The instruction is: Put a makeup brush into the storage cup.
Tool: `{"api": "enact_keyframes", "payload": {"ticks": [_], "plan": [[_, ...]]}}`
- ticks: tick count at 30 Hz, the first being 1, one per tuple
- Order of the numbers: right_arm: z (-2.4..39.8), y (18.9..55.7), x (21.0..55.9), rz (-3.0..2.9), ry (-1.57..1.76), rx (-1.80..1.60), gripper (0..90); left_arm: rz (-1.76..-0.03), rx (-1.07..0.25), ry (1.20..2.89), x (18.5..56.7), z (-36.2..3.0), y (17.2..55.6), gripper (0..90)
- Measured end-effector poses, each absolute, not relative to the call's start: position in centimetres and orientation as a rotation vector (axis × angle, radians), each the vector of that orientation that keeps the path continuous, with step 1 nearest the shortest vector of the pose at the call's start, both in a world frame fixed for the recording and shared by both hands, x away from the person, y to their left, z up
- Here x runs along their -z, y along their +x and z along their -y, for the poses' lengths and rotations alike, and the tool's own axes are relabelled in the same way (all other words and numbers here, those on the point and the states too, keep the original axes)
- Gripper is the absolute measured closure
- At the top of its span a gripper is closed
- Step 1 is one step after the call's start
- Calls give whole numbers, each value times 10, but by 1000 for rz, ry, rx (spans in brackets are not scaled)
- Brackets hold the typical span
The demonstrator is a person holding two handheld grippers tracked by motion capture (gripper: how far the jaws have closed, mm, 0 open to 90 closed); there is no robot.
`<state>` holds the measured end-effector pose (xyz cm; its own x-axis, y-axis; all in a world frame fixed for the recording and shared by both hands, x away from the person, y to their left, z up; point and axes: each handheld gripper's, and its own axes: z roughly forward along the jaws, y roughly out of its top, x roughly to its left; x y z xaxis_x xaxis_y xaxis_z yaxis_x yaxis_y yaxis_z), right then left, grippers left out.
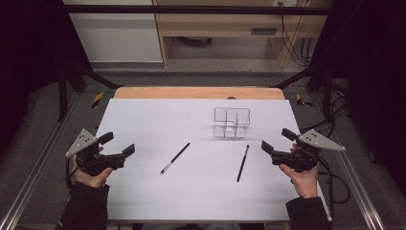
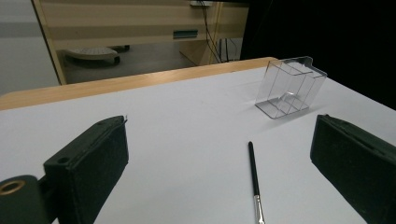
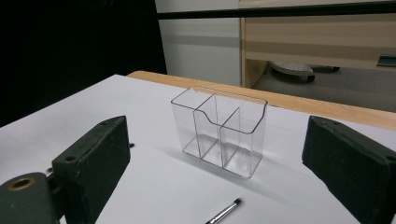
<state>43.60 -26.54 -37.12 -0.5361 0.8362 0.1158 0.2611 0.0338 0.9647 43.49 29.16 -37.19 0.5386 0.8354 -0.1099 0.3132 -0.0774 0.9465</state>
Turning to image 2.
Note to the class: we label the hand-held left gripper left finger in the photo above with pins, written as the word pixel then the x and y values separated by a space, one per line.
pixel 90 165

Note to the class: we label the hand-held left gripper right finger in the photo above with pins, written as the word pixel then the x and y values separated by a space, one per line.
pixel 358 168

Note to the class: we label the clear plastic organizer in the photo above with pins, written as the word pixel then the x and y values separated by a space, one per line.
pixel 289 90

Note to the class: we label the white table mat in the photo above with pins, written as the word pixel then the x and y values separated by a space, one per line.
pixel 186 130

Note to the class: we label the office chair base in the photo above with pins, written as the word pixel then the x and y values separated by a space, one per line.
pixel 91 53

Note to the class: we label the black curtain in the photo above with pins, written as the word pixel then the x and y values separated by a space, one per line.
pixel 327 34

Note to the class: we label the beige wooden desk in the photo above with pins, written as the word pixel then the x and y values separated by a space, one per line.
pixel 130 21

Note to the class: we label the grey desk label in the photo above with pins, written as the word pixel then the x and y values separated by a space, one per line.
pixel 185 34

